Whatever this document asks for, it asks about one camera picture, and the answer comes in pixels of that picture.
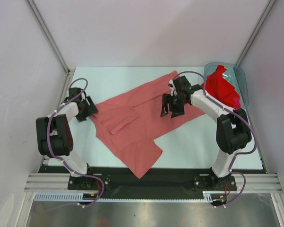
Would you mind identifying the grey slotted cable duct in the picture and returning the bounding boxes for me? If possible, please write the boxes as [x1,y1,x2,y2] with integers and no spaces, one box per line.
[34,191,226,203]

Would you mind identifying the aluminium corner post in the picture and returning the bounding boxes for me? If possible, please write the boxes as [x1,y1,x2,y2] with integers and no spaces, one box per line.
[23,0,71,74]
[235,0,277,66]

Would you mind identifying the left aluminium corner post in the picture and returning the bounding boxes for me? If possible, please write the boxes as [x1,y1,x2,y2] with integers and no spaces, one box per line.
[23,0,71,74]

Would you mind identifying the salmon pink t shirt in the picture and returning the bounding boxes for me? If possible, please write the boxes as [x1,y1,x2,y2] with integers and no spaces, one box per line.
[91,71,204,179]

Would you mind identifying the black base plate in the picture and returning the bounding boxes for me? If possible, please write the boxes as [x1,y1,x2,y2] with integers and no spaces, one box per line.
[37,165,268,200]

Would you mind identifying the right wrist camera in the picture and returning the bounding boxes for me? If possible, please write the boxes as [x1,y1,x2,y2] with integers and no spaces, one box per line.
[168,79,178,96]

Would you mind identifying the clear blue plastic bin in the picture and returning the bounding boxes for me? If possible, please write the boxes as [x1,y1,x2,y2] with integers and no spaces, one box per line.
[204,62,249,109]

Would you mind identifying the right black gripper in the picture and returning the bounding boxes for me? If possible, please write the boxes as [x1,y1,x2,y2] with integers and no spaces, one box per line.
[160,93,188,118]

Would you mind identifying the bright red t shirt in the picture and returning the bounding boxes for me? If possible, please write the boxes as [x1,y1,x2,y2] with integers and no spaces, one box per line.
[205,65,240,108]

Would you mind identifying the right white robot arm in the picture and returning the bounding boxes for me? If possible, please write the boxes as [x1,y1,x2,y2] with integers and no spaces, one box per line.
[160,76,252,190]

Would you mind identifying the magenta pink garment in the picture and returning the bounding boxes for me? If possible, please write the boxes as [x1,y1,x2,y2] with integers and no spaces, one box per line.
[232,97,241,109]

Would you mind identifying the right aluminium corner post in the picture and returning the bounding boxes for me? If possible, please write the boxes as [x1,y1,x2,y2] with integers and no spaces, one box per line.
[235,0,277,66]

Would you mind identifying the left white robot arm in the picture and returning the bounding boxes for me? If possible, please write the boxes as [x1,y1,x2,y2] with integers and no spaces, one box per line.
[35,87,98,189]

